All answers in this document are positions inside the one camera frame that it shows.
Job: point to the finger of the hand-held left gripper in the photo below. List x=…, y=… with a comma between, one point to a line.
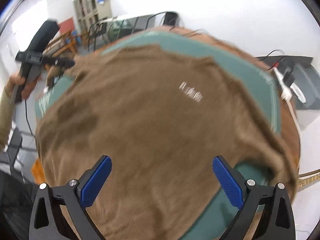
x=62, y=62

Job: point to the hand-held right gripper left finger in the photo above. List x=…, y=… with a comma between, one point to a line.
x=96, y=180

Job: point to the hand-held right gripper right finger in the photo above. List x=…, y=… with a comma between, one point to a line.
x=227, y=180

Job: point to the brown fluffy towel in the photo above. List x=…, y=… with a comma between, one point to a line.
x=150, y=117

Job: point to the person's left forearm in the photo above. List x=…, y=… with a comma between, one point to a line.
x=6, y=120

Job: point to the person's left hand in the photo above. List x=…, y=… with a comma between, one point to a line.
x=15, y=80

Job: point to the wooden chair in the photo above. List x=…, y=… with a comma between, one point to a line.
x=62, y=41

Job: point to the red board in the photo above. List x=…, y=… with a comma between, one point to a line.
x=67, y=26

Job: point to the black metal chair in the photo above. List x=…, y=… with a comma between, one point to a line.
x=172, y=16
x=15, y=140
x=100, y=30

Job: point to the beige glass-door cabinet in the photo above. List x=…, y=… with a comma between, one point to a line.
x=103, y=15

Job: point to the person's black clothing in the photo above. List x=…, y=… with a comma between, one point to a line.
x=15, y=205

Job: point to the white folding table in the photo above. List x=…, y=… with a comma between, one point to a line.
x=140, y=21

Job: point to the white power strip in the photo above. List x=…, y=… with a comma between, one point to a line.
x=298, y=92

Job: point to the green woven mat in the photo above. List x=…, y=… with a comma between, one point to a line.
x=225, y=62

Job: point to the black power adapter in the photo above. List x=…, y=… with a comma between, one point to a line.
x=288, y=77

